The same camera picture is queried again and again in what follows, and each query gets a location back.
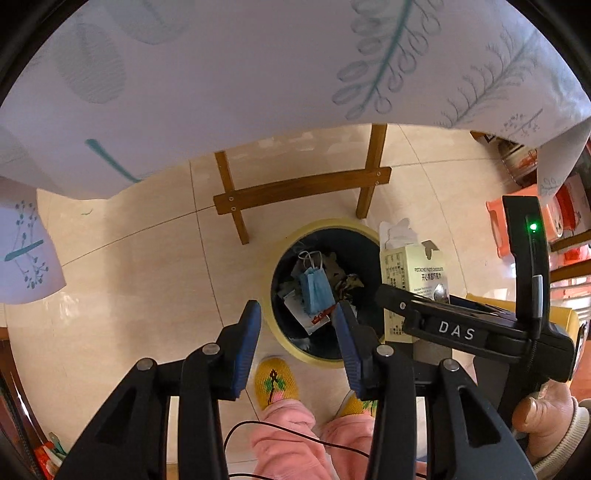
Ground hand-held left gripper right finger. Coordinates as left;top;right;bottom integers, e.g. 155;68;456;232
332;301;539;480

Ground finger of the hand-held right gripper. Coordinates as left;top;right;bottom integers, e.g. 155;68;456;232
449;294;509;320
375;285;489;345

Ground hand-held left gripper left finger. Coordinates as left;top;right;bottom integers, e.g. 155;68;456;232
54;299;263;480

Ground cream green box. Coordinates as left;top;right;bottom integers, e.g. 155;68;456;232
379;240;451;361

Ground white tissue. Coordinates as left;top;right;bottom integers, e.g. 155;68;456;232
379;218;419;252

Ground black bin yellow rim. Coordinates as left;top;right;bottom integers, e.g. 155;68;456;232
262;219;393;370

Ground person's right hand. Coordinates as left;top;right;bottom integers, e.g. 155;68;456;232
512;382;579;465

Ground pink plastic stool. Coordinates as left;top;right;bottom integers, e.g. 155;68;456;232
486;185;573;259

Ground yellow plastic chair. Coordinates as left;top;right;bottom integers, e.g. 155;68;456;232
466;293;578;333

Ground person's pink pants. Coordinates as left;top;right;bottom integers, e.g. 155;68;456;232
249;399;384;480

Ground steel pot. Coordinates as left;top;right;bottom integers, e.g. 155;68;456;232
501;141;539;188

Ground wooden table legs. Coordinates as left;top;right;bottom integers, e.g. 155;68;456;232
213;124;392;245

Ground red green packet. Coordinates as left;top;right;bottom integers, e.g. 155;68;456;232
32;431;68;480

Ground leaf print tablecloth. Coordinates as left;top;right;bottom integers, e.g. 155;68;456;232
0;0;591;305

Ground black cable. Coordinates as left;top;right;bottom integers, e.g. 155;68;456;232
224;420;430;480

